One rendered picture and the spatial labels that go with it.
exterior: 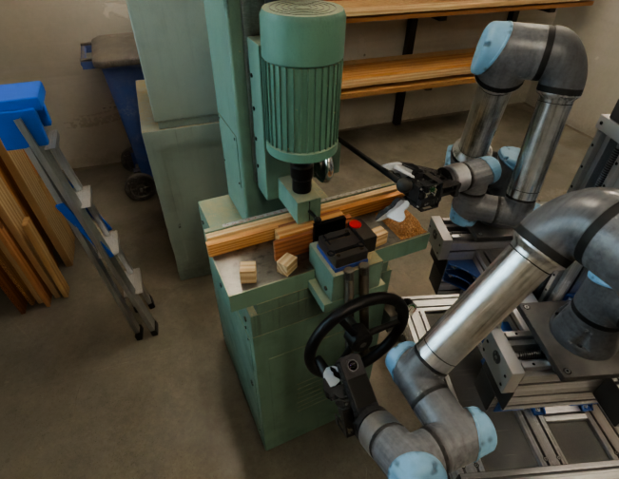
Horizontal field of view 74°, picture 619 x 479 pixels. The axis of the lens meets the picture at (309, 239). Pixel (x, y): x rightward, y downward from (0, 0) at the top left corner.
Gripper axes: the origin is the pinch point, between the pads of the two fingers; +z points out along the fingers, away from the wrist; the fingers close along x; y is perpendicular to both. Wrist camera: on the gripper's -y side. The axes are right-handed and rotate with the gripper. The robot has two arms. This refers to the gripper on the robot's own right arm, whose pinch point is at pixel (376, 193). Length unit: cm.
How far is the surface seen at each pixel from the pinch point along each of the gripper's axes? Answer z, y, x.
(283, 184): 15.5, -21.2, 4.9
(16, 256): 109, -117, 69
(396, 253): -10.0, -0.9, 22.6
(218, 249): 36.6, -16.3, 16.8
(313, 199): 11.1, -11.8, 5.3
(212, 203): 29, -55, 27
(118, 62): 44, -186, 8
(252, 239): 27.1, -16.2, 16.3
